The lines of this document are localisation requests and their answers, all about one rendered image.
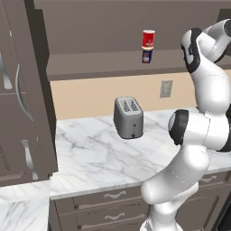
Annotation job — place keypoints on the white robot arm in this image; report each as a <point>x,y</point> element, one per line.
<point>210,90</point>

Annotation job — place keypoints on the brown base cabinet door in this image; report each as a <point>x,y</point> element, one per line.
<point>201,213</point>

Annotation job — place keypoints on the grey toaster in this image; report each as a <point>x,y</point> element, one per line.
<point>128,120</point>

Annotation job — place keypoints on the blue can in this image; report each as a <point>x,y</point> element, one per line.
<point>146,56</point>

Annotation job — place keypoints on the red can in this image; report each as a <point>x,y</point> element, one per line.
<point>148,38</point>

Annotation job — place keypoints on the brown drawer front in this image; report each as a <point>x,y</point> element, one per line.
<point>90,199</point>
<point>221,178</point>
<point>93,219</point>

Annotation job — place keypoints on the black appliance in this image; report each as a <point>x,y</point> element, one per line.
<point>225,221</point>

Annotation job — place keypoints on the grey wall outlet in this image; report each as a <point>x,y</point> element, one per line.
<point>166,89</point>

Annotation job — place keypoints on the brown wall cabinet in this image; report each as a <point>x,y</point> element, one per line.
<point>99,36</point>

